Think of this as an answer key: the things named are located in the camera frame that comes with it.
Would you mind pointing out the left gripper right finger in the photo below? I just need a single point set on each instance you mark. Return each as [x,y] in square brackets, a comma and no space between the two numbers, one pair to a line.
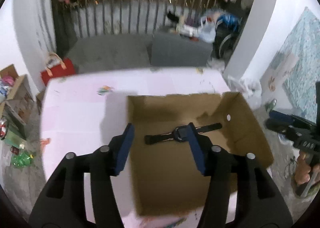
[259,202]

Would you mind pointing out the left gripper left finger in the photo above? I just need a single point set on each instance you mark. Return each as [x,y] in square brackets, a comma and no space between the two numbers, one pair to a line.
[61,202]

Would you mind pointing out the black smart watch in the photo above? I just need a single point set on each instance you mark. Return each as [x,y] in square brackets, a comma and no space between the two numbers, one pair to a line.
[179,134]

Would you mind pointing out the person right hand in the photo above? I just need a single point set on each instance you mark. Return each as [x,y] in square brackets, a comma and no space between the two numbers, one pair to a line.
[303,170]

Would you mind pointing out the green can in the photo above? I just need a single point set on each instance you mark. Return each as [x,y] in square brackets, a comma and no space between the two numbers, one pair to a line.
[270,105]

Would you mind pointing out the green bottles on floor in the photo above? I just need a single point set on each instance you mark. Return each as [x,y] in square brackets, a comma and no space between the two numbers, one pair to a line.
[23,159]

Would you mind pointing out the white plastic bag on floor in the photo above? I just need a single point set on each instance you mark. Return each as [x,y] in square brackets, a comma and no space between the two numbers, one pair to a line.
[250,89]

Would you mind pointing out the rolled floral mat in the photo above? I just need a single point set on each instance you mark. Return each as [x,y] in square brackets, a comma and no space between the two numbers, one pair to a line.
[278,71]

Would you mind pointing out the floral blue hanging cloth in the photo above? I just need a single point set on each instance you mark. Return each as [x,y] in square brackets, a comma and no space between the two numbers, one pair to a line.
[302,42]

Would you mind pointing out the brown cardboard box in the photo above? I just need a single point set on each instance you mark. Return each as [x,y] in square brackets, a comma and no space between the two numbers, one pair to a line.
[172,178]

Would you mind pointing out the small cardboard box with items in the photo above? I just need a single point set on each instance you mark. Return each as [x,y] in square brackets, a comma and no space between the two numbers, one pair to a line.
[19,101]

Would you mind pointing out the wheelchair with clothes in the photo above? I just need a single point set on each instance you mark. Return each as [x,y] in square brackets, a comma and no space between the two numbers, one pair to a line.
[227,31]

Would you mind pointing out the red tote bag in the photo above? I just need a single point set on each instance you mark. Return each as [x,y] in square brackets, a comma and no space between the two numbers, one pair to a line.
[57,68]

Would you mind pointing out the white plastic bag on cabinet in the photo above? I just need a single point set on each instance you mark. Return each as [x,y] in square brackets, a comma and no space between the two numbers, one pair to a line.
[207,31]

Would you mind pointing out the grey cabinet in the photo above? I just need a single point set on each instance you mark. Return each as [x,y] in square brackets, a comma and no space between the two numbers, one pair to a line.
[173,50]

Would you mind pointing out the metal balcony railing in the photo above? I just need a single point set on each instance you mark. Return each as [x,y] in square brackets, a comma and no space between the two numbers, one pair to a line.
[89,18]

